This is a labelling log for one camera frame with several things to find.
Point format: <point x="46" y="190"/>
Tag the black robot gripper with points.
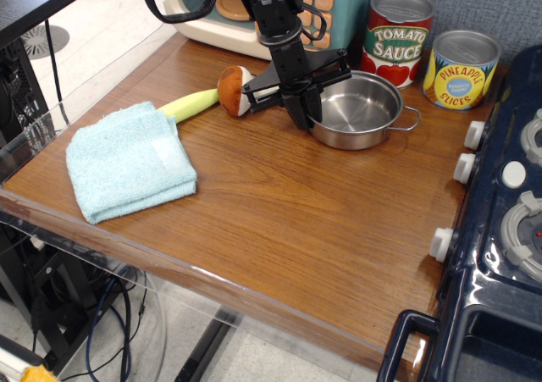
<point x="295" y="78"/>

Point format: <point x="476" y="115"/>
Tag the silver two-handled pan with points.
<point x="360" y="112"/>

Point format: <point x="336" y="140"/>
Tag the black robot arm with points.
<point x="273" y="17"/>

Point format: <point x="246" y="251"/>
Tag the plush brown mushroom toy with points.
<point x="230" y="97"/>

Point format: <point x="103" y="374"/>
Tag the teal cream toy microwave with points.
<point x="228" y="25"/>

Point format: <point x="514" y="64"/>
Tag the plush yellow-green vegetable toy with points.
<point x="190" y="105"/>

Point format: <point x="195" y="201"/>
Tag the tomato sauce can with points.
<point x="396" y="35"/>

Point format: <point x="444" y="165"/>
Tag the pineapple slices can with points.
<point x="461" y="67"/>

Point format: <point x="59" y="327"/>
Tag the white stove knob middle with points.
<point x="464" y="167"/>

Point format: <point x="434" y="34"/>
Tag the white stove knob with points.
<point x="474" y="135"/>
<point x="464" y="167"/>
<point x="440" y="243"/>

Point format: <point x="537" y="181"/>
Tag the white stove knob rear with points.
<point x="474" y="135"/>

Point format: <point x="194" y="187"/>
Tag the light blue folded towel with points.
<point x="130" y="160"/>

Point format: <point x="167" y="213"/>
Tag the white stove knob front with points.
<point x="440" y="243"/>

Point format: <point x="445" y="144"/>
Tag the black table leg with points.
<point x="203" y="353"/>

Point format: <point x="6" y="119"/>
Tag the dark blue toy stove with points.
<point x="488" y="323"/>

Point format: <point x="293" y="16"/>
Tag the yellow sponge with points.
<point x="37" y="374"/>

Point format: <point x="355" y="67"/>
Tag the black metal shelf frame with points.
<point x="59" y="295"/>

